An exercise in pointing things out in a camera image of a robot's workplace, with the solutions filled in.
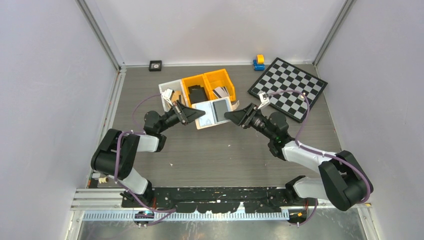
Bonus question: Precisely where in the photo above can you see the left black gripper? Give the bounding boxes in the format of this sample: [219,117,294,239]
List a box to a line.
[158,100,205,134]

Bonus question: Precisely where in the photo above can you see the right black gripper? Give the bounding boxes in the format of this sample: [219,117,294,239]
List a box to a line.
[224,103,276,141]

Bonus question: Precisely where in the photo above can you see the beige leather card holder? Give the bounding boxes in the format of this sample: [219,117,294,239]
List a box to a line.
[192,97,240,130]

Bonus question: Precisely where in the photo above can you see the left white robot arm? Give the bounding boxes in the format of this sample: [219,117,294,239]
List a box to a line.
[90,101,206,207]

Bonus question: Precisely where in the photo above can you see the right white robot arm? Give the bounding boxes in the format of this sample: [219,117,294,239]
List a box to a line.
[224,103,374,211]

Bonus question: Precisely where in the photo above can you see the black cards in orange bin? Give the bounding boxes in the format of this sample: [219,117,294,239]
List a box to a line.
[188,85,209,104]

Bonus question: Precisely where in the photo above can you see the gold cards in white bin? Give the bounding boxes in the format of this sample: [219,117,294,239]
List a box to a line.
[170,90,186,105]

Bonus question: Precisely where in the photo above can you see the white striped card in bin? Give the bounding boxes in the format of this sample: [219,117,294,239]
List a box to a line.
[212,86,230,99]

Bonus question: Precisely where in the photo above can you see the white plastic bin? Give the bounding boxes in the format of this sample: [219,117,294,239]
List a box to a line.
[158,79,189,107]

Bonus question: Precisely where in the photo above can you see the middle orange plastic bin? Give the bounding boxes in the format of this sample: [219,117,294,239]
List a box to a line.
[182,74,212,107]

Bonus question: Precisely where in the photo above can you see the orange plastic bin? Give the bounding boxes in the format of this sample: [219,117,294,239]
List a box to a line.
[203,68,237,102]
[182,74,212,107]

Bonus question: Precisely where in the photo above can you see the right orange plastic bin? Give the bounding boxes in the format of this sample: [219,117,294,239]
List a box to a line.
[203,68,237,102]

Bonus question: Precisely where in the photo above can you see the blue yellow toy car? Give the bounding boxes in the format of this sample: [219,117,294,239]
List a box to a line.
[252,54,265,71]

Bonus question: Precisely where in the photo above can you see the black white chessboard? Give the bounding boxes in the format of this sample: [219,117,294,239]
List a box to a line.
[247,57,328,123]

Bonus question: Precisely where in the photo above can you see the small black square box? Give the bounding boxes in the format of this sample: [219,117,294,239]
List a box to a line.
[148,60,163,72]

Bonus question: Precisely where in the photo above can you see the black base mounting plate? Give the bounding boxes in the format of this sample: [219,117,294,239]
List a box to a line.
[120,186,317,214]

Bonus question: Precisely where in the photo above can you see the small beige chess piece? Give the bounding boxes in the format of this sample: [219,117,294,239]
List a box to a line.
[97,177,109,184]

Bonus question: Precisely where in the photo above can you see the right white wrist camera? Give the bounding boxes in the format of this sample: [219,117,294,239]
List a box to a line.
[258,92,270,110]

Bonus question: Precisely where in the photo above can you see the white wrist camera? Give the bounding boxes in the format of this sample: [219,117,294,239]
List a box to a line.
[161,88,175,106]
[258,92,270,110]

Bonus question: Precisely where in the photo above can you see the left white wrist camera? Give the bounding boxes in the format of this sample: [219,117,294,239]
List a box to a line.
[161,88,175,106]

